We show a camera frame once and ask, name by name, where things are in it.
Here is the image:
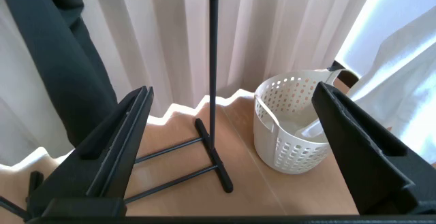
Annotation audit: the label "white garment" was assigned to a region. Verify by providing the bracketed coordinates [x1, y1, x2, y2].
[294, 5, 436, 165]

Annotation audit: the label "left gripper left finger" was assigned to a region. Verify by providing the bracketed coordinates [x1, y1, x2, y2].
[27, 86, 155, 218]

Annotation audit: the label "black clothes rack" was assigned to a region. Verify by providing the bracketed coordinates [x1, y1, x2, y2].
[0, 0, 234, 222]

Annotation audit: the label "beige curtain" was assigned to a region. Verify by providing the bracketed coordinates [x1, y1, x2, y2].
[0, 0, 379, 167]

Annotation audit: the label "black shorts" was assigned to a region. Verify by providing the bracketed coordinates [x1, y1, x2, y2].
[0, 0, 119, 148]

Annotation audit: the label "white laundry basket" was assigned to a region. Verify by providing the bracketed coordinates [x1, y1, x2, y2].
[253, 69, 360, 175]

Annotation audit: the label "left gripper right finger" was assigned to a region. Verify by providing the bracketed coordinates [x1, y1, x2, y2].
[312, 82, 436, 217]

